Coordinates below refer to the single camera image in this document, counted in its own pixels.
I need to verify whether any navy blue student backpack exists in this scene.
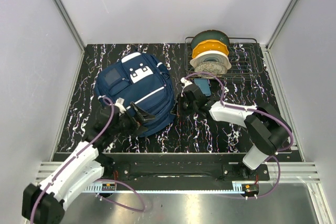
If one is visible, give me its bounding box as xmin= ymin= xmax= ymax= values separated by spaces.
xmin=94 ymin=52 xmax=175 ymax=137

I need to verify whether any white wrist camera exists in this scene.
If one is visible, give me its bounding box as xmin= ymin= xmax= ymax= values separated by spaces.
xmin=181 ymin=77 xmax=193 ymax=97
xmin=114 ymin=98 xmax=127 ymax=115

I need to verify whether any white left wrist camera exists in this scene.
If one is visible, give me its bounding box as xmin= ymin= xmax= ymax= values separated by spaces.
xmin=114 ymin=98 xmax=127 ymax=115

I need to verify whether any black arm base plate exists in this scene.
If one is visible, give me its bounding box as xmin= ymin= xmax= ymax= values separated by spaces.
xmin=112 ymin=162 xmax=270 ymax=182

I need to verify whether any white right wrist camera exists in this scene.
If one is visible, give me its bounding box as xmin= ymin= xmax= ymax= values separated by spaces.
xmin=181 ymin=77 xmax=193 ymax=97

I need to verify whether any speckled grey plate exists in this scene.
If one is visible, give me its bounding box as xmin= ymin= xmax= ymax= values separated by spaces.
xmin=194 ymin=61 xmax=228 ymax=78

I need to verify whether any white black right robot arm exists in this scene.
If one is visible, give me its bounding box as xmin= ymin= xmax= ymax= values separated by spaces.
xmin=180 ymin=78 xmax=293 ymax=180

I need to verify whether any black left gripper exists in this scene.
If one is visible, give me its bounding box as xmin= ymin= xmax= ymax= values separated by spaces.
xmin=110 ymin=102 xmax=155 ymax=138

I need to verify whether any dark green plate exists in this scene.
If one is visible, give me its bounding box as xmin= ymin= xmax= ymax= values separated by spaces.
xmin=191 ymin=29 xmax=230 ymax=49

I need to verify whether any black wire dish rack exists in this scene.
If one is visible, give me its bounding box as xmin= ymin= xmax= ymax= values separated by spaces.
xmin=184 ymin=36 xmax=263 ymax=81

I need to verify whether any white plate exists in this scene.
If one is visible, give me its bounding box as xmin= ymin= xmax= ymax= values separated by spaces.
xmin=190 ymin=50 xmax=232 ymax=69

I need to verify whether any yellow plate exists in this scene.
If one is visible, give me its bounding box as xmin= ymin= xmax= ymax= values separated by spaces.
xmin=192 ymin=39 xmax=229 ymax=59

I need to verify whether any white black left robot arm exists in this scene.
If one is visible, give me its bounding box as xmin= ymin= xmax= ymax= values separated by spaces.
xmin=22 ymin=100 xmax=156 ymax=223

